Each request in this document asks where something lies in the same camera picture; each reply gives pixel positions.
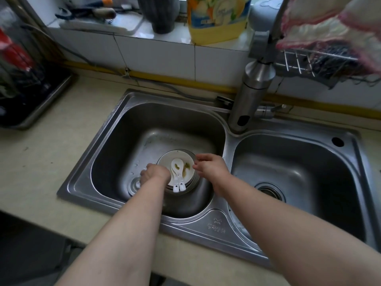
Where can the red item in rack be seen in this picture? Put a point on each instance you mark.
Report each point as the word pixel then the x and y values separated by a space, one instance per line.
pixel 16 53

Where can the person's right hand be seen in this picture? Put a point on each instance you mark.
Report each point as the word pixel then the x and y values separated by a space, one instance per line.
pixel 215 169

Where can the person's left fingers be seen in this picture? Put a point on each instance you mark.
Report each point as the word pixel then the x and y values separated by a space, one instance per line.
pixel 143 175

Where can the person's right thumb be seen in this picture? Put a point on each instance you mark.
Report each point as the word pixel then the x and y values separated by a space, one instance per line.
pixel 197 167

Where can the stainless steel double sink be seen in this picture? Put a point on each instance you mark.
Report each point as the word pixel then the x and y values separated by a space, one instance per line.
pixel 178 128

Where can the stainless steel faucet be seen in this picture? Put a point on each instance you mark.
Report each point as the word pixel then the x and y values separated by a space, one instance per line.
pixel 253 92

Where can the yellow dish soap bottle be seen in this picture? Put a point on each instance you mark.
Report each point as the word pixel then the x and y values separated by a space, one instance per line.
pixel 218 20

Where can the sink drain stopper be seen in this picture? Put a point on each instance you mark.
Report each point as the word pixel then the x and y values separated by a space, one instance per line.
pixel 137 184

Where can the person's left hand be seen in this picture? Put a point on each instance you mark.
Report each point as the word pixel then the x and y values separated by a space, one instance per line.
pixel 156 174

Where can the person's right forearm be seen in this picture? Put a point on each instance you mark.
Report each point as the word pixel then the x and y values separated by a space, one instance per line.
pixel 285 235

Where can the person's left forearm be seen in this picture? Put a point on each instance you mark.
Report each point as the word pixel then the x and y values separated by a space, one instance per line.
pixel 125 235

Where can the pink and white cloth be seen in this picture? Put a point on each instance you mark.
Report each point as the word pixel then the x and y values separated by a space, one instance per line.
pixel 330 26

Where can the dark scouring pad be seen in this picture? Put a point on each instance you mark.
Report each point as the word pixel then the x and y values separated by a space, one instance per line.
pixel 333 65

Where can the black dish drying rack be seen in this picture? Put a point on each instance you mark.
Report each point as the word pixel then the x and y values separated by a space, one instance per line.
pixel 32 98

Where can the sink drain strainer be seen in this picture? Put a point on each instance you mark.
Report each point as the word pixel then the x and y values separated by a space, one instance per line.
pixel 270 192

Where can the dark grey ribbed cup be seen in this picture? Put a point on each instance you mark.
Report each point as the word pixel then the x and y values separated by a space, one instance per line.
pixel 162 14

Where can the pale blue plastic container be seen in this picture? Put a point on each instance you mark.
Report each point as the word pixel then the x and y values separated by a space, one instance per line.
pixel 263 11

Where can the white bowl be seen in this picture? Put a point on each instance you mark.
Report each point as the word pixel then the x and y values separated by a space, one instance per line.
pixel 190 163

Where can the white plastic tray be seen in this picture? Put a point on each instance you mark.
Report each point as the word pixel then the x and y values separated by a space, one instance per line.
pixel 119 25

